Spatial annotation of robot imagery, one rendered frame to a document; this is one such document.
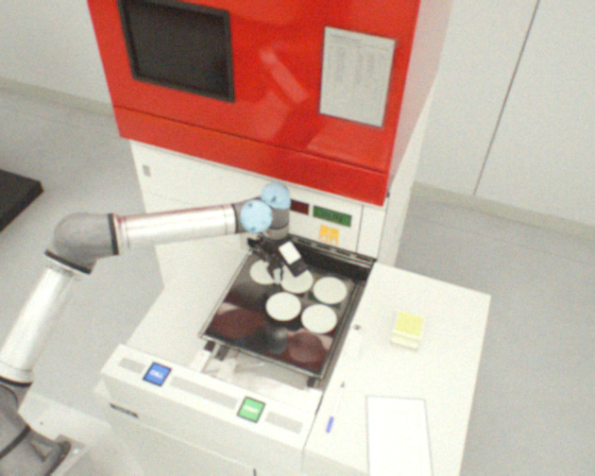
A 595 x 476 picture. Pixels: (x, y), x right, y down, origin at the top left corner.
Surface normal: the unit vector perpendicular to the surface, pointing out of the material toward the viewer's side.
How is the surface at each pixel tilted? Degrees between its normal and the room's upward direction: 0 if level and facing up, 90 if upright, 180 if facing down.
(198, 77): 90
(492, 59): 90
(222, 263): 0
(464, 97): 90
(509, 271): 0
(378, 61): 90
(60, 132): 0
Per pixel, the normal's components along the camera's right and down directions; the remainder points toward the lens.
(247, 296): 0.02, -0.70
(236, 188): -0.36, 0.67
